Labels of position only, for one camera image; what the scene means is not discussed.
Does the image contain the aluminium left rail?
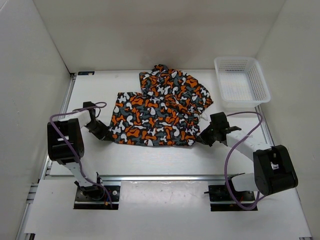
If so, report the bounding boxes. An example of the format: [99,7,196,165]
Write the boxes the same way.
[42,72,76,176]

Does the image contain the blue label sticker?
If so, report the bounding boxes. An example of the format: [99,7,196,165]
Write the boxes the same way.
[77,71,95,76]

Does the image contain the orange camouflage shorts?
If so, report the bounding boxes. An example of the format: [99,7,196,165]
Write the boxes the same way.
[109,64,213,147]

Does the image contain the white plastic basket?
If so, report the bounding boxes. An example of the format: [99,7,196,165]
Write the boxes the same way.
[214,56,271,111]

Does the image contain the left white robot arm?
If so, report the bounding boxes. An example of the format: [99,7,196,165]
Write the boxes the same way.
[47,101,113,201]

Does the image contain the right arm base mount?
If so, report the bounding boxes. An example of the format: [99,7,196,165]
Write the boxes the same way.
[204,174,257,212]

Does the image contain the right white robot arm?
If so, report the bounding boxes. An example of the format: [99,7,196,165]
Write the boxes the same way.
[197,112,299,200]

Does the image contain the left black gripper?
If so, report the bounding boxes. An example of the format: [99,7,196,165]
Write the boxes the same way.
[84,120,113,141]

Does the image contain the aluminium right rail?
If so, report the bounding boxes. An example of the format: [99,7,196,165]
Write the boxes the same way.
[255,105,284,146]

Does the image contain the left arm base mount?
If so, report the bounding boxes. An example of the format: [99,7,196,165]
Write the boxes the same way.
[73,182,121,210]

